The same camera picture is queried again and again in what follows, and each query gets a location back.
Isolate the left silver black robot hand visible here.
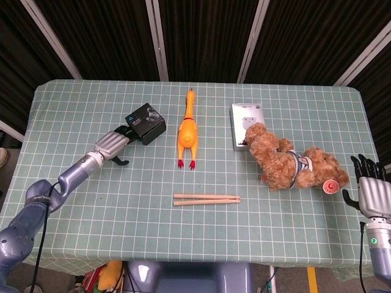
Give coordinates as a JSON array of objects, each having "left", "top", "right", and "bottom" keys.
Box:
[{"left": 93, "top": 124, "right": 144, "bottom": 167}]

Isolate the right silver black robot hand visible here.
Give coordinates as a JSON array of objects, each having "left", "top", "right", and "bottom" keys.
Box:
[{"left": 342, "top": 154, "right": 391, "bottom": 219}]

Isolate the black cardboard box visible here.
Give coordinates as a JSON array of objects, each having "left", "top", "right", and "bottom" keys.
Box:
[{"left": 125, "top": 103, "right": 167, "bottom": 146}]

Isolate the green grid tablecloth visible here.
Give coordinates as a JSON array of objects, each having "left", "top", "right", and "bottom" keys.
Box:
[{"left": 0, "top": 79, "right": 391, "bottom": 279}]

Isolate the white earbuds box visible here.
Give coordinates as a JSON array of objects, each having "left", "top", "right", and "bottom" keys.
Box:
[{"left": 231, "top": 103, "right": 265, "bottom": 152}]

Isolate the orange rubber chicken toy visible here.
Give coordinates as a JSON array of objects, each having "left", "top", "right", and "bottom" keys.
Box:
[{"left": 177, "top": 87, "right": 199, "bottom": 170}]

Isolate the wooden drumstick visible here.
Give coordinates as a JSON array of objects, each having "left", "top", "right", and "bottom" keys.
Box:
[
  {"left": 173, "top": 198, "right": 241, "bottom": 206},
  {"left": 173, "top": 193, "right": 241, "bottom": 201}
]

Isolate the yellow floor tape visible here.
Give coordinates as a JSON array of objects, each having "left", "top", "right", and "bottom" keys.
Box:
[{"left": 306, "top": 266, "right": 319, "bottom": 293}]

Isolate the brown teddy bear plush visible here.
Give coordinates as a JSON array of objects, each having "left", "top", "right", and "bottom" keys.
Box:
[{"left": 245, "top": 121, "right": 350, "bottom": 195}]

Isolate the yellow plush toy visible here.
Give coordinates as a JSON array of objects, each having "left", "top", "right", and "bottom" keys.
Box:
[{"left": 97, "top": 261, "right": 123, "bottom": 291}]

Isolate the white table leg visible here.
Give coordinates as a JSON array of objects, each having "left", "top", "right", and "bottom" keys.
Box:
[{"left": 268, "top": 265, "right": 277, "bottom": 293}]

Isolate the red package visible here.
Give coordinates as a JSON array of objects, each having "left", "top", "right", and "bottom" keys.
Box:
[{"left": 81, "top": 267, "right": 103, "bottom": 292}]

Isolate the blue-grey robot torso base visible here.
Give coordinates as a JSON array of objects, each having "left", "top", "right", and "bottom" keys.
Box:
[{"left": 123, "top": 261, "right": 254, "bottom": 293}]

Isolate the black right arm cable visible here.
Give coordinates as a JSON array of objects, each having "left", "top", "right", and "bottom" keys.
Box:
[{"left": 358, "top": 221, "right": 367, "bottom": 293}]

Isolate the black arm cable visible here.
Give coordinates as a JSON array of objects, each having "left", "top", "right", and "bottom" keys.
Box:
[
  {"left": 32, "top": 182, "right": 61, "bottom": 293},
  {"left": 358, "top": 221, "right": 367, "bottom": 293}
]

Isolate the white frame bar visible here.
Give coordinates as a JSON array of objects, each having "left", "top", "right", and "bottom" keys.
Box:
[
  {"left": 236, "top": 0, "right": 270, "bottom": 84},
  {"left": 0, "top": 120, "right": 25, "bottom": 143},
  {"left": 333, "top": 27, "right": 391, "bottom": 87},
  {"left": 145, "top": 0, "right": 169, "bottom": 82},
  {"left": 20, "top": 0, "right": 83, "bottom": 81}
]

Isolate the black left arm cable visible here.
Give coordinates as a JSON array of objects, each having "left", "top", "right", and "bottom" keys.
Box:
[{"left": 32, "top": 182, "right": 61, "bottom": 293}]

